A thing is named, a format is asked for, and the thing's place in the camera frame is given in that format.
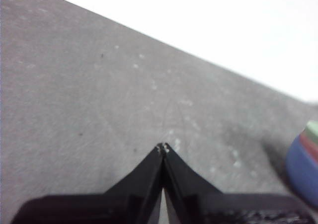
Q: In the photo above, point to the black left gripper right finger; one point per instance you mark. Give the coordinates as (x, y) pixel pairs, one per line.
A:
(198, 206)

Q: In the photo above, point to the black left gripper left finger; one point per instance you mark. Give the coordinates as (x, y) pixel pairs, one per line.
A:
(129, 206)

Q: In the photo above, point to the red ribbed bowl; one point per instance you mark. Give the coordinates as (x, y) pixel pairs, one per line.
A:
(310, 148)

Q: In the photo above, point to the green ribbed bowl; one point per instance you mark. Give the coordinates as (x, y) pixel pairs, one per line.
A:
(313, 132)

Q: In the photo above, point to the blue ribbed bowl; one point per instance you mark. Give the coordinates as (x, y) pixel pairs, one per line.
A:
(303, 174)

